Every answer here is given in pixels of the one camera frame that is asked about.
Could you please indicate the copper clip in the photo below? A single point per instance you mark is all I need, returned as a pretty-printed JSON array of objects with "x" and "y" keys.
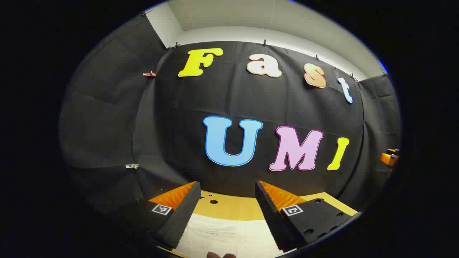
[{"x": 149, "y": 74}]

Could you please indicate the black backdrop cloth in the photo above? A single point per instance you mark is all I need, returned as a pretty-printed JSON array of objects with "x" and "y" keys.
[{"x": 172, "y": 107}]

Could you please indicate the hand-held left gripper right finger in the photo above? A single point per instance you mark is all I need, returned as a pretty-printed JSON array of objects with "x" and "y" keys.
[{"x": 269, "y": 215}]

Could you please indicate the white jeans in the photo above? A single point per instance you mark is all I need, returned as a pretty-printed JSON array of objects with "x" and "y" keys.
[{"x": 229, "y": 236}]

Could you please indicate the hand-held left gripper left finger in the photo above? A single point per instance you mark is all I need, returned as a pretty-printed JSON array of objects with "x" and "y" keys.
[{"x": 181, "y": 218}]

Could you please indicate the white clip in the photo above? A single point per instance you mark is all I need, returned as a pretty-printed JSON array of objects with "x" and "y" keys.
[{"x": 132, "y": 166}]

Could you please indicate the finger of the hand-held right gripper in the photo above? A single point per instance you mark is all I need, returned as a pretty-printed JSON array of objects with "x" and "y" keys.
[{"x": 389, "y": 158}]

